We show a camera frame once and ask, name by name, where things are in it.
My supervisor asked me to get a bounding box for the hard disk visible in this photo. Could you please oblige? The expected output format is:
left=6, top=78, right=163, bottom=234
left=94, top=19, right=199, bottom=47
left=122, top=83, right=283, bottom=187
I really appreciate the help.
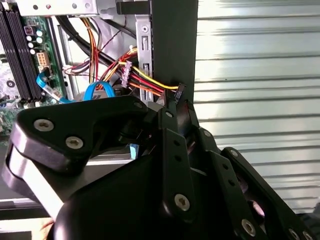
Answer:
left=129, top=142, right=138, bottom=160

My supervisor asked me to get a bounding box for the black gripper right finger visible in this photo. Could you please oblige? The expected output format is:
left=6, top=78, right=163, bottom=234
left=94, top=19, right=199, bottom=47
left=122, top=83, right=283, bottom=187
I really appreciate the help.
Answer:
left=184, top=99, right=316, bottom=240

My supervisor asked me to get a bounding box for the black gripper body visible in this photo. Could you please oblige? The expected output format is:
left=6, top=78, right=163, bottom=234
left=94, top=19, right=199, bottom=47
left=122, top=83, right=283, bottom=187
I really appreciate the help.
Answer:
left=47, top=153, right=251, bottom=240

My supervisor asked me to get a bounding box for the red yellow power wire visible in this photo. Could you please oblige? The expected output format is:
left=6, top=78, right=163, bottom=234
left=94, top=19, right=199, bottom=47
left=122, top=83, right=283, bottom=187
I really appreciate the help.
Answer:
left=82, top=17, right=187, bottom=105

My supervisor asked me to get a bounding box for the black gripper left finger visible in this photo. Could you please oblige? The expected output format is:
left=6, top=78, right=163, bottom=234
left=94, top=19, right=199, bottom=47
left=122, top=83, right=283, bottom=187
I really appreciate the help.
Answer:
left=1, top=94, right=198, bottom=223

